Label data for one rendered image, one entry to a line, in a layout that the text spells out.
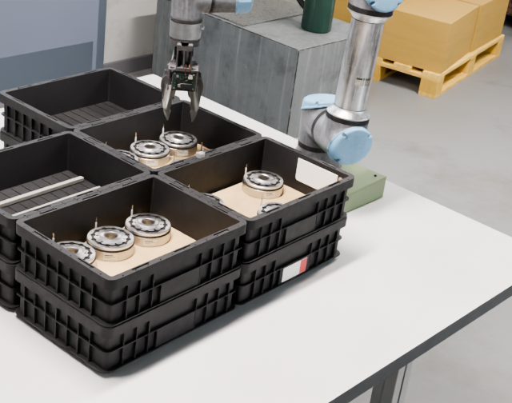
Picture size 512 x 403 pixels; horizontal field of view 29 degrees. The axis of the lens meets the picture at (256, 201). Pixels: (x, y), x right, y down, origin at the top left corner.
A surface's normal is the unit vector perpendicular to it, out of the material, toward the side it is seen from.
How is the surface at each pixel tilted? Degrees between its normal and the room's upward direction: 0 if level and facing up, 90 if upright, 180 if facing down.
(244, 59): 90
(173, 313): 90
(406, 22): 90
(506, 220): 0
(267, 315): 0
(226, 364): 0
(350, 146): 97
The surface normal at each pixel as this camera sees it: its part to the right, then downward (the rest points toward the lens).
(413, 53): -0.48, 0.33
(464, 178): 0.12, -0.89
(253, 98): -0.67, 0.26
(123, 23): 0.73, 0.38
